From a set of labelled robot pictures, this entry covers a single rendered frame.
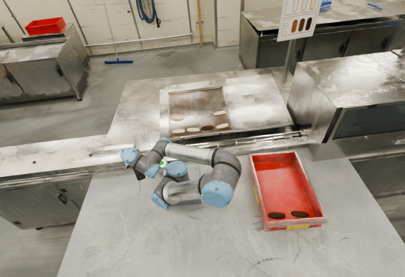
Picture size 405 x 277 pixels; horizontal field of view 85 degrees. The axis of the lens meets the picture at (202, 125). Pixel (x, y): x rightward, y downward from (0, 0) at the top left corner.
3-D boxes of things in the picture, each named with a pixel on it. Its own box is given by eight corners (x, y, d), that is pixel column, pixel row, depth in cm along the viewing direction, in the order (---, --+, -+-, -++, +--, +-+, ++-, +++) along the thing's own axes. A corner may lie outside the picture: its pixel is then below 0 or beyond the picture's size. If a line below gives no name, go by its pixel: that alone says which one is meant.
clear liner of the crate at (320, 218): (263, 233, 121) (264, 226, 114) (246, 161, 156) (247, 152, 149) (323, 228, 120) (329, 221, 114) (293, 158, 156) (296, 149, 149)
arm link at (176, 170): (192, 174, 134) (190, 161, 124) (182, 193, 125) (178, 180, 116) (175, 168, 138) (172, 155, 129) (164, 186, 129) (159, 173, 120)
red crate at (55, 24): (28, 35, 364) (23, 28, 355) (37, 28, 389) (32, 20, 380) (60, 31, 368) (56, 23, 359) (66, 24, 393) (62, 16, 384)
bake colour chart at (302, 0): (277, 41, 190) (287, -20, 159) (276, 41, 190) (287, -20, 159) (312, 35, 193) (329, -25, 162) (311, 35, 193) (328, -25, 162)
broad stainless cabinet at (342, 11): (251, 97, 344) (258, 31, 273) (237, 64, 419) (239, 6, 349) (372, 82, 348) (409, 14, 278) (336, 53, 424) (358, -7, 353)
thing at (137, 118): (129, 212, 222) (96, 164, 165) (144, 131, 305) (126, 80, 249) (308, 197, 220) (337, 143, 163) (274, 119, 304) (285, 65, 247)
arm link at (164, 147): (246, 144, 94) (157, 132, 117) (238, 164, 87) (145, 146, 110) (249, 162, 101) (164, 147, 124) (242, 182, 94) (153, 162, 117)
